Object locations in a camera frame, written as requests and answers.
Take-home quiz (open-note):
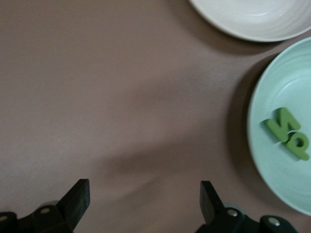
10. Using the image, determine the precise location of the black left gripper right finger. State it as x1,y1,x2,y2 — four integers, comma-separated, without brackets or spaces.
196,181,299,233

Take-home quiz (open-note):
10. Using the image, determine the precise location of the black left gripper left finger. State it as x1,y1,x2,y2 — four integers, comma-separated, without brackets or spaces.
0,179,91,233

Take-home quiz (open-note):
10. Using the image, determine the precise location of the green foam letter P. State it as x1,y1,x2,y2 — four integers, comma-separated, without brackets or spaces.
283,130,311,161

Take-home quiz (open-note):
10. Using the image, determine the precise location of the green foam letter N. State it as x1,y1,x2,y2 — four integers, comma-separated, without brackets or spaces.
261,107,302,144

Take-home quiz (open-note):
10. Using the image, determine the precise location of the brown table cover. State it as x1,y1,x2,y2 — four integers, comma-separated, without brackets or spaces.
0,0,311,233

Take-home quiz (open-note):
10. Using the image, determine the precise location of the green plate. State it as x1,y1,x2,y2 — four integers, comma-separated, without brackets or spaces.
247,37,311,216

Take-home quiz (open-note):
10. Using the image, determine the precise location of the beige plate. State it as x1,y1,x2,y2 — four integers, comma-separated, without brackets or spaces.
188,0,311,43

